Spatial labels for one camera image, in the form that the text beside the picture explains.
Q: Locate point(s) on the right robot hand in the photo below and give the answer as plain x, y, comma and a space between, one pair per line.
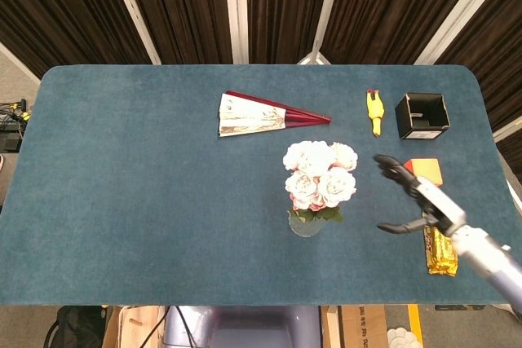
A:
440, 205

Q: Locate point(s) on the pink artificial flower bouquet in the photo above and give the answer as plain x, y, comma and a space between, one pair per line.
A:
318, 173

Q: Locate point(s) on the clear glass cup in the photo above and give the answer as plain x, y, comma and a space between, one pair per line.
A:
306, 229

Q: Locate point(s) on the red and yellow block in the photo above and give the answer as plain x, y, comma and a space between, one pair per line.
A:
428, 170

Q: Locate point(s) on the gold foil snack packet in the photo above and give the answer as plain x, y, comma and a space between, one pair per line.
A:
442, 258

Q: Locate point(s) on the black open cardboard box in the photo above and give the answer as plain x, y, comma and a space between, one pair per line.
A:
424, 117

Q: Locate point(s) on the yellow rubber chicken toy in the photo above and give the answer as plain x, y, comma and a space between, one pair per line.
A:
375, 109

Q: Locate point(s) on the brown cardboard box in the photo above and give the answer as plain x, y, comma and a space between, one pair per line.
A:
359, 327

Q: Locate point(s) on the dark brown curtain panel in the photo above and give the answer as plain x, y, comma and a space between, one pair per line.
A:
391, 5
285, 5
183, 5
497, 38
61, 5

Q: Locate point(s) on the red and white folding fan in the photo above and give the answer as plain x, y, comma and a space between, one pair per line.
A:
249, 117

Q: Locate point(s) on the purple robot torso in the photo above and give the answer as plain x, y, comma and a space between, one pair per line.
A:
244, 327

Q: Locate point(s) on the blue tablecloth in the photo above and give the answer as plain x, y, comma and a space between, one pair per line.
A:
163, 201

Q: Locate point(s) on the light wooden crate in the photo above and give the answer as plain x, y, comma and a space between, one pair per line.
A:
134, 325

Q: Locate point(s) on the black bag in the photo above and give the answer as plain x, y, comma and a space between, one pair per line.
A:
77, 327

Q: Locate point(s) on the white partition post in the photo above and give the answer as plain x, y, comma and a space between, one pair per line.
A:
461, 10
236, 10
130, 10
326, 10

